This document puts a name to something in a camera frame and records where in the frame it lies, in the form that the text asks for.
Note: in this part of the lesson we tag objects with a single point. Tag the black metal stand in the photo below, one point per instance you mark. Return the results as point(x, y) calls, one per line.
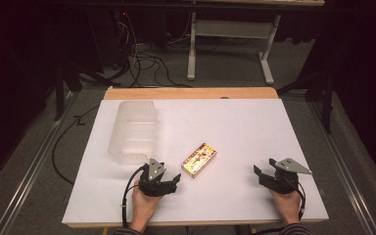
point(62, 88)
point(323, 94)

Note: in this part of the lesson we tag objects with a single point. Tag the person's left hand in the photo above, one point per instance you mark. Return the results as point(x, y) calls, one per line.
point(145, 207)

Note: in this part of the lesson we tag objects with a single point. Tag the white table cover sheet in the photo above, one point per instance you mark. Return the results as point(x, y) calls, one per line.
point(228, 130)

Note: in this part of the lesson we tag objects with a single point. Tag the white metal desk frame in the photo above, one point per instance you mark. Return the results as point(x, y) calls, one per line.
point(231, 29)

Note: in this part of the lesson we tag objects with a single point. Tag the translucent plastic container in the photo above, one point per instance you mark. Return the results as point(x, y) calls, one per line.
point(133, 133)

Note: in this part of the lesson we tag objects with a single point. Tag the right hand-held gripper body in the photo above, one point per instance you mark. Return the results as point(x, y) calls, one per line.
point(282, 181)

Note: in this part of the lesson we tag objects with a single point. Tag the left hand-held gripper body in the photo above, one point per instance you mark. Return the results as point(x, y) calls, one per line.
point(153, 182)

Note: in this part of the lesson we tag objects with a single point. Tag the metal floor rail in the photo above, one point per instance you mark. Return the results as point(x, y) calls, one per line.
point(342, 169)
point(29, 169)

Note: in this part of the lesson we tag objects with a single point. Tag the person's right hand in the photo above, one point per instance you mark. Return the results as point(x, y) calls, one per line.
point(287, 205)

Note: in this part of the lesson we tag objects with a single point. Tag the yellow red printed box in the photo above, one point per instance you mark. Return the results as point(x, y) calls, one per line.
point(199, 160)

